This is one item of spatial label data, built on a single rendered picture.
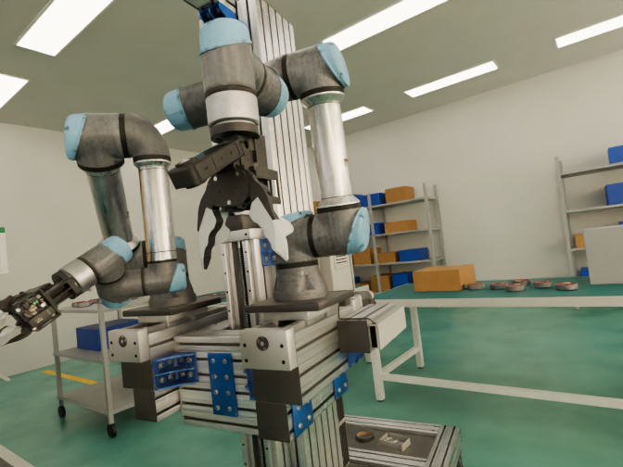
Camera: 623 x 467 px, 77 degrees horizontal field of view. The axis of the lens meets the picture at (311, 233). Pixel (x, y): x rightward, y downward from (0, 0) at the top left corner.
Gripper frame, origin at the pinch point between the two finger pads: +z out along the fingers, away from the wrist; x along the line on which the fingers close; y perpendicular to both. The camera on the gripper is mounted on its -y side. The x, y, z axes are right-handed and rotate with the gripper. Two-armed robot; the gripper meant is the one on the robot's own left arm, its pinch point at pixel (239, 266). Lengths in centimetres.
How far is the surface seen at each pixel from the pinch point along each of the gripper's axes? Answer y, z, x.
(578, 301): 207, 42, -57
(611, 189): 558, -33, -138
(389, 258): 607, 29, 167
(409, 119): 653, -210, 115
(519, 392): 216, 96, -23
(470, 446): 183, 115, 3
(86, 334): 154, 48, 290
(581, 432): 213, 115, -51
